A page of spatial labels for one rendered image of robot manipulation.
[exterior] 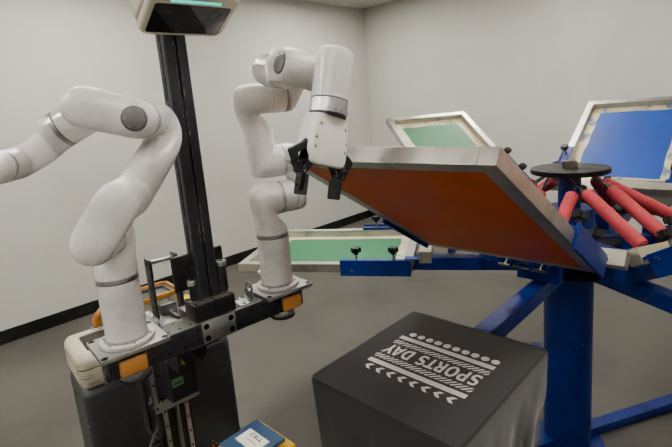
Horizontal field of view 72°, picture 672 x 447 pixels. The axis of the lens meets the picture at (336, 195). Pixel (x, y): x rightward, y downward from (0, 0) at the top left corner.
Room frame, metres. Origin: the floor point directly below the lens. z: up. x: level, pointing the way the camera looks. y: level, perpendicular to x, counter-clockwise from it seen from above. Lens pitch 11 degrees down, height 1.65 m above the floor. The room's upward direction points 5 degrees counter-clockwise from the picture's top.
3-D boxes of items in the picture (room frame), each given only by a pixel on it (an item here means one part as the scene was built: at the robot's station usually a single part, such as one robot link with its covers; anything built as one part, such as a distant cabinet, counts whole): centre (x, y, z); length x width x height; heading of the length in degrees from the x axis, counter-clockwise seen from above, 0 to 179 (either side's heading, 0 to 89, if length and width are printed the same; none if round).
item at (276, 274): (1.35, 0.21, 1.21); 0.16 x 0.13 x 0.15; 40
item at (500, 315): (1.51, -0.57, 0.89); 1.24 x 0.06 x 0.06; 135
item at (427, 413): (1.15, -0.22, 0.95); 0.48 x 0.44 x 0.01; 135
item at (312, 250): (2.18, -0.12, 1.05); 1.08 x 0.61 x 0.23; 75
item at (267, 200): (1.35, 0.19, 1.37); 0.13 x 0.10 x 0.16; 118
